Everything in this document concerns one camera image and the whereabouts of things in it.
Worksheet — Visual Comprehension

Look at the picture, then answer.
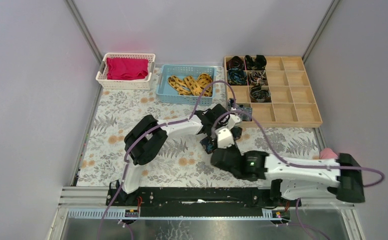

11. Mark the brown paisley rolled tie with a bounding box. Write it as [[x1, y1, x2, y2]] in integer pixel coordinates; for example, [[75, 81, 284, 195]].
[[247, 70, 268, 86]]

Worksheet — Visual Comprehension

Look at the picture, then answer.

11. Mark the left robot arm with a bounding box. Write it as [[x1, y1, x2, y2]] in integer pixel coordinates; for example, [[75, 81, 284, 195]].
[[117, 104, 242, 206]]

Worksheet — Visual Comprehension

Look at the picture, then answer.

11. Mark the dark grey rolled tie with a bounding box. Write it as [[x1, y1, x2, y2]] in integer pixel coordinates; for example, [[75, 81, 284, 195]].
[[249, 85, 271, 103]]

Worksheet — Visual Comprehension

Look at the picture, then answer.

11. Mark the black floral rolled tie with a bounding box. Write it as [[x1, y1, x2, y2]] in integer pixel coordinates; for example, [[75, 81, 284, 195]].
[[244, 55, 267, 71]]

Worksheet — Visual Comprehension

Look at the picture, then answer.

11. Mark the wooden compartment organizer tray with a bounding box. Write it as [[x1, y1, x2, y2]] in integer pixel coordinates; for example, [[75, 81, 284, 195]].
[[223, 55, 322, 128]]

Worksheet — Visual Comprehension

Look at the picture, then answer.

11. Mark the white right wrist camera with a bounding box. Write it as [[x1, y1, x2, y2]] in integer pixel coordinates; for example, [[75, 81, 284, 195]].
[[215, 126, 235, 149]]

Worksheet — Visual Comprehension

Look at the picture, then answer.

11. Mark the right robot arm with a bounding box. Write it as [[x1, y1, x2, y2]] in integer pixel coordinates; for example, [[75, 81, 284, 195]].
[[211, 145, 365, 206]]

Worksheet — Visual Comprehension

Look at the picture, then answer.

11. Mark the yellow insect pattern tie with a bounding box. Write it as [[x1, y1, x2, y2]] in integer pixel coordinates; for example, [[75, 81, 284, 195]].
[[167, 73, 213, 97]]

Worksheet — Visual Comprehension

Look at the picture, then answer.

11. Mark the white plastic basket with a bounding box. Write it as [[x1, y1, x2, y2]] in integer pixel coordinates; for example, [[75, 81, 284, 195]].
[[96, 52, 156, 90]]

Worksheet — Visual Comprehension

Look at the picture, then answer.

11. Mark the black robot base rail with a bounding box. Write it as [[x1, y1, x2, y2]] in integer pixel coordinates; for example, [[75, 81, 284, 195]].
[[106, 186, 296, 218]]

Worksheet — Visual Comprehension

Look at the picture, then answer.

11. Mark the dark red rolled tie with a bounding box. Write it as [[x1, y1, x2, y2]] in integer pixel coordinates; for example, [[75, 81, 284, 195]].
[[226, 56, 245, 71]]

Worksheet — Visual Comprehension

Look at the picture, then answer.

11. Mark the blue floral rolled tie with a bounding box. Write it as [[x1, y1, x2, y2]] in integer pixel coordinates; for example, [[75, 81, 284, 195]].
[[227, 69, 247, 86]]

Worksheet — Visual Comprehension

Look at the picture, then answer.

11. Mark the magenta cloth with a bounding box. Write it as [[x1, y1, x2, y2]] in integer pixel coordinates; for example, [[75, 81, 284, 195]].
[[107, 57, 149, 81]]

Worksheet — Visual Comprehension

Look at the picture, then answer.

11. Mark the floral patterned table mat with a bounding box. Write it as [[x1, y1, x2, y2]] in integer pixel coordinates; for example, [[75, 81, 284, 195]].
[[76, 66, 330, 189]]

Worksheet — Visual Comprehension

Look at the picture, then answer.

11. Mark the dark floral pattern tie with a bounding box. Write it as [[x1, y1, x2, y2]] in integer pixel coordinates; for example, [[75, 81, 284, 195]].
[[200, 126, 242, 154]]

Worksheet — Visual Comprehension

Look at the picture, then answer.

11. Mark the pink cloth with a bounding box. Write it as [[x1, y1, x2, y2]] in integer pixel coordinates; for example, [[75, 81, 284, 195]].
[[319, 147, 338, 159]]

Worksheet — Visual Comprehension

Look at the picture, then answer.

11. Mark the light blue plastic basket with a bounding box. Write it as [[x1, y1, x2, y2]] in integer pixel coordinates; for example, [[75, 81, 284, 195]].
[[156, 64, 217, 105]]

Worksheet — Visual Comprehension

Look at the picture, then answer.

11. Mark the grey leaf pattern tie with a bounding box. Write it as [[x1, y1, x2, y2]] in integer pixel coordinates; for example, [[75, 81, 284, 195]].
[[227, 98, 253, 122]]

